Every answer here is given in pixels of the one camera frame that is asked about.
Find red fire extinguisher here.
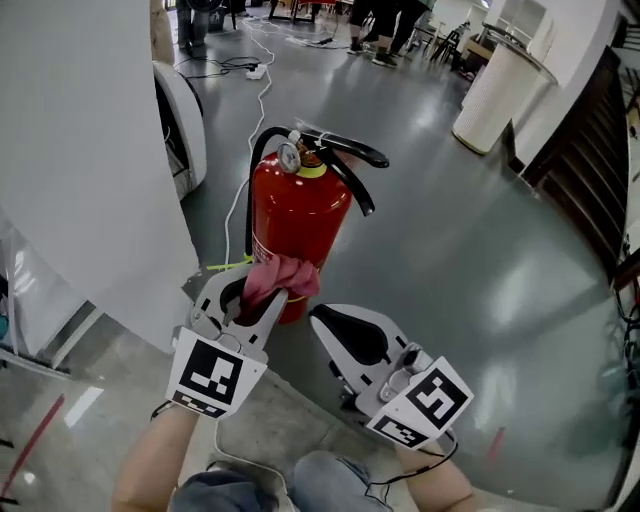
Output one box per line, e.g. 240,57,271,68
243,125,391,326

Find white pillar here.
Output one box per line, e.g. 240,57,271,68
0,0,202,354

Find dark wooden staircase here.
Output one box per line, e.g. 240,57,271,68
519,43,640,282

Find black floor cables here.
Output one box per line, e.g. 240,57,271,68
173,53,263,82

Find black stool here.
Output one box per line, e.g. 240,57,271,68
429,19,475,67

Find person's left forearm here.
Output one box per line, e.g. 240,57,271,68
110,403,202,512

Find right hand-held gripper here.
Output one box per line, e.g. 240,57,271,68
308,302,476,452

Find white extension cord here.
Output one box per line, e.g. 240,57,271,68
222,17,277,269

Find red table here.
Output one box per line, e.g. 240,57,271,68
268,0,354,25

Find person's right leg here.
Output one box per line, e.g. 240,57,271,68
288,449,394,512

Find person's left leg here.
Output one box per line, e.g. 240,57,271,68
168,468,280,512

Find yellow-green plastic strap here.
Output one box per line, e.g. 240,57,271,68
206,253,255,273

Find person's leg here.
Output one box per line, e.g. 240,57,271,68
168,468,280,512
288,449,394,512

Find white floor cable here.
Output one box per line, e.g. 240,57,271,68
213,422,297,504

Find white rounded pod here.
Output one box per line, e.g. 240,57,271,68
152,59,210,202

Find white ribbed cylinder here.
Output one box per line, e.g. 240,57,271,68
451,22,560,156

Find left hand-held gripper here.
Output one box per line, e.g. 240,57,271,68
164,264,290,421

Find pink cloth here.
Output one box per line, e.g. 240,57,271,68
242,253,322,322

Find person's right forearm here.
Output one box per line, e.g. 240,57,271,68
393,439,479,512

